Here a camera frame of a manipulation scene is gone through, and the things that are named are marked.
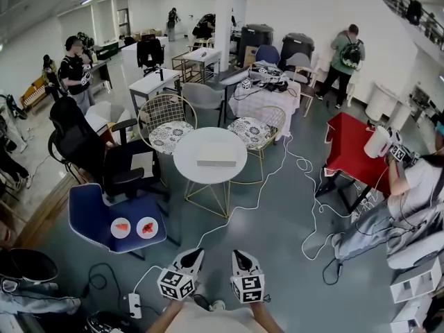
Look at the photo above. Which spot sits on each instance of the red cloth table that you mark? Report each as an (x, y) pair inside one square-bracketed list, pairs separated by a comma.
[(350, 141)]

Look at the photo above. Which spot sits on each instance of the white rectangular box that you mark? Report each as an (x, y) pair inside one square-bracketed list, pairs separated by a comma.
[(218, 151)]

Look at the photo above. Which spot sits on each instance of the white power strip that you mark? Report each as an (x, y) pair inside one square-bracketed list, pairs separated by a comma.
[(134, 305)]

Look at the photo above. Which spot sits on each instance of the grey upholstered chair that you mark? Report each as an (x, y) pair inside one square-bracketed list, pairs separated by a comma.
[(203, 95)]

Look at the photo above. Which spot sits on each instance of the cardboard box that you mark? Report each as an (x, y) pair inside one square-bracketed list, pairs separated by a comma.
[(250, 57)]

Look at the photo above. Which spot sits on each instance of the person's left forearm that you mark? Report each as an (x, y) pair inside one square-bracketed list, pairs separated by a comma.
[(168, 316)]

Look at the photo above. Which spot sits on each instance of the white cube shelf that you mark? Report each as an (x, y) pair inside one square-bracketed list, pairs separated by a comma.
[(402, 288)]

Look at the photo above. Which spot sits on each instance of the person's right forearm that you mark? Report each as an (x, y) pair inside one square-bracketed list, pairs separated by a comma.
[(265, 319)]

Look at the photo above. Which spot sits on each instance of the red watermelon chunks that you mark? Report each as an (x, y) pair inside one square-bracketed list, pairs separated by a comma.
[(148, 226)]

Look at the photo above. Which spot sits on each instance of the dark grey desk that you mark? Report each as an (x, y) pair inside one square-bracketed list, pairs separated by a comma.
[(100, 64)]

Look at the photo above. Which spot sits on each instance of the white kettle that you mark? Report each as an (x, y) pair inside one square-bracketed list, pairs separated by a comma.
[(374, 144)]

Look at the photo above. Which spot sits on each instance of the white plate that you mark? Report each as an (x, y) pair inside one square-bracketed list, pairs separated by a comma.
[(154, 227), (116, 232)]

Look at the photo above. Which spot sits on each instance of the person's right shoe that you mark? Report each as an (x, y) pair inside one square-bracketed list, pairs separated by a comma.
[(218, 305)]

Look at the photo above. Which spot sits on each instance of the person's white shirt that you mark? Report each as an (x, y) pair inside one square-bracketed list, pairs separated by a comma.
[(215, 321)]

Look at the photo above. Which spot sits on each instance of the black mesh office chair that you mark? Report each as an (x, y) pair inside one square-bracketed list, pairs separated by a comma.
[(76, 141)]

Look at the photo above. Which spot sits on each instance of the black swivel chair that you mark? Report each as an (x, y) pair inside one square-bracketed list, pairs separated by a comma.
[(149, 54)]

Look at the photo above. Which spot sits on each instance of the round white table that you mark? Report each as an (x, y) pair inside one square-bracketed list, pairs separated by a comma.
[(187, 151)]

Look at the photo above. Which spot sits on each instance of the grey flat box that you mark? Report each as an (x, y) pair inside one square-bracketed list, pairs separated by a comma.
[(142, 163)]

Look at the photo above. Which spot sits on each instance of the grey wooden-armed chair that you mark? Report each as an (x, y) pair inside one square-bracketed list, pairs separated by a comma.
[(298, 62)]

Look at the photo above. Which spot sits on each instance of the blue fabric chair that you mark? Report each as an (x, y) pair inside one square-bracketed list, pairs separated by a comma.
[(267, 54)]

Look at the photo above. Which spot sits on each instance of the white desk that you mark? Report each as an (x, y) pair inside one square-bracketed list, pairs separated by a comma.
[(152, 82)]

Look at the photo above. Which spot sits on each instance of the pile of black equipment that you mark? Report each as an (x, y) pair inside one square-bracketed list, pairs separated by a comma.
[(275, 85)]

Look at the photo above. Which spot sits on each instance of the white cylinder bin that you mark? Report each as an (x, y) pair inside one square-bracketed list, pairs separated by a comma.
[(379, 102)]

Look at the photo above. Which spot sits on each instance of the white printer box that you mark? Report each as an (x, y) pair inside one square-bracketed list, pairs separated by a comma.
[(95, 121)]

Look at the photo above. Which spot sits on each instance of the black trash bin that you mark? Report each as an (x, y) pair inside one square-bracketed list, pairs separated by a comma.
[(256, 35), (298, 43)]

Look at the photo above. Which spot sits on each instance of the floral seat cushion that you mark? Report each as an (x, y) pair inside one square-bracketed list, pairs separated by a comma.
[(249, 130), (170, 135)]

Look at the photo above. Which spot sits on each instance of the white curved board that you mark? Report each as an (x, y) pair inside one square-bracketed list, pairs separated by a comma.
[(236, 76)]

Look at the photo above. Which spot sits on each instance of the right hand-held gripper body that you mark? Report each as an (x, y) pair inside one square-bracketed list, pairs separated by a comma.
[(248, 288)]

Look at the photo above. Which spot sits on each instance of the black desk stand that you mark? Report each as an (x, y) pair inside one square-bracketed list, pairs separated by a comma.
[(160, 74)]

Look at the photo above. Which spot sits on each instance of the red watermelon slice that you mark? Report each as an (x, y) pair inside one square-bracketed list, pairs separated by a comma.
[(121, 227)]

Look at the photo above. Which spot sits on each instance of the pink cloth table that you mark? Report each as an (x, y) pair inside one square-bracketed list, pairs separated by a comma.
[(267, 99)]

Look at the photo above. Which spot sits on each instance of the yellow wooden bench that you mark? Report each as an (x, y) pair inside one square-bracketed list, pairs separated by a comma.
[(33, 92)]

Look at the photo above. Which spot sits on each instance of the blue padded chair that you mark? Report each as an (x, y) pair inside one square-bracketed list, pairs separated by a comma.
[(86, 210)]

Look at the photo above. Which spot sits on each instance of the white metal-frame table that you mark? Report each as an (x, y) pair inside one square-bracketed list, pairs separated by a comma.
[(204, 55)]

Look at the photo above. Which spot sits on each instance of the wooden frame shelf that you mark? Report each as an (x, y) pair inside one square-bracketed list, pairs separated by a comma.
[(177, 62)]

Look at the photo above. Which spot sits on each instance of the green black backpack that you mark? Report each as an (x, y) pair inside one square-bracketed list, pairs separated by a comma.
[(351, 54)]

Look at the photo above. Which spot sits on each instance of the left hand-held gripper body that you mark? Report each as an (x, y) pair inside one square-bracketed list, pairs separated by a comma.
[(175, 284)]

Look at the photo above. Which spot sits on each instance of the white armchair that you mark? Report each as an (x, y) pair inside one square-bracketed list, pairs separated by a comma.
[(104, 111)]

